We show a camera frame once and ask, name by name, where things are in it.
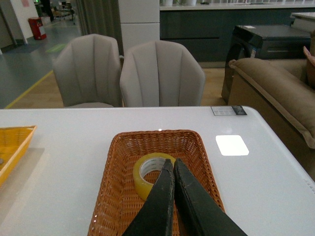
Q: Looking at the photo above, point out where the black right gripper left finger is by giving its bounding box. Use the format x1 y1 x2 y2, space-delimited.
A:
123 159 175 236

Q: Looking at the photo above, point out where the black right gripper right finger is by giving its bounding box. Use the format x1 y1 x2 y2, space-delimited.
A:
174 158 246 236

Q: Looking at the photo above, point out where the clear packing tape roll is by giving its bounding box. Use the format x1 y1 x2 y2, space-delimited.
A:
132 152 175 201

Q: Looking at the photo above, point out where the brown wicker basket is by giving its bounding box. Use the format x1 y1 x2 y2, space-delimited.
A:
88 130 224 236

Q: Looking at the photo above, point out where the yellow woven basket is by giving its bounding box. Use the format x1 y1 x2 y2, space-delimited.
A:
0 125 37 185

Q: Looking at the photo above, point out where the black table label sticker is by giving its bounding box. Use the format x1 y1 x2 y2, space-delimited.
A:
211 106 247 116

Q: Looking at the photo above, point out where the right grey chair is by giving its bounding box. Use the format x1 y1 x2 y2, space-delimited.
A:
120 40 206 107

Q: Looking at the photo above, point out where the grey chair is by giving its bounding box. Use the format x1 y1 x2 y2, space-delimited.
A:
53 34 123 108
120 40 206 107

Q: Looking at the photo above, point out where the beige sofa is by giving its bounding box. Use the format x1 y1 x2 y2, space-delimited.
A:
228 29 315 173

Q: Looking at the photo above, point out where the left grey chair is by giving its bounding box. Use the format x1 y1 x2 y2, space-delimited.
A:
53 34 123 108

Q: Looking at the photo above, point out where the black washing machine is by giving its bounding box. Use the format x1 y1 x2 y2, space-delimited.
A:
221 25 311 103

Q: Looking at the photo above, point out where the dark grey cabinet counter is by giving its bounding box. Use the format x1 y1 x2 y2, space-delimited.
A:
159 0 315 63

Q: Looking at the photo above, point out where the white pillar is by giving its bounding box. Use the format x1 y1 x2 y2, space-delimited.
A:
118 0 160 54

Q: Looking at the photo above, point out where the red bin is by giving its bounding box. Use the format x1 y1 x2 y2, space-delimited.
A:
28 17 47 40

